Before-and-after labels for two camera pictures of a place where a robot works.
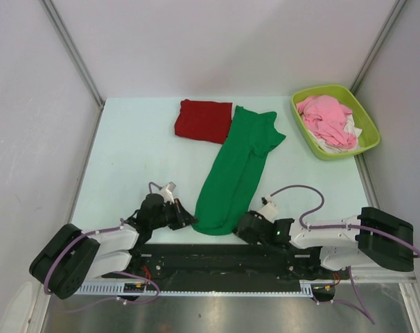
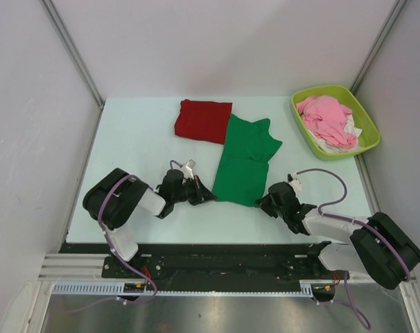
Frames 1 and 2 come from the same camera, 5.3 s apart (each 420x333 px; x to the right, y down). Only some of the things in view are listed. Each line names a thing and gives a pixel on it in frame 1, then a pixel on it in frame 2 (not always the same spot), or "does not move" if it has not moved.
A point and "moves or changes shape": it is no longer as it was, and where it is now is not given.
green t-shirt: (235, 171) moves or changes shape
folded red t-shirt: (204, 121) does not move
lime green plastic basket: (369, 136) does not move
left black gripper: (182, 217) -> (202, 193)
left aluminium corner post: (62, 29) does not move
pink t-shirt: (326, 116) does not move
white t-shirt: (350, 127) does not move
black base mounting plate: (217, 262) does not move
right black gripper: (249, 240) -> (264, 203)
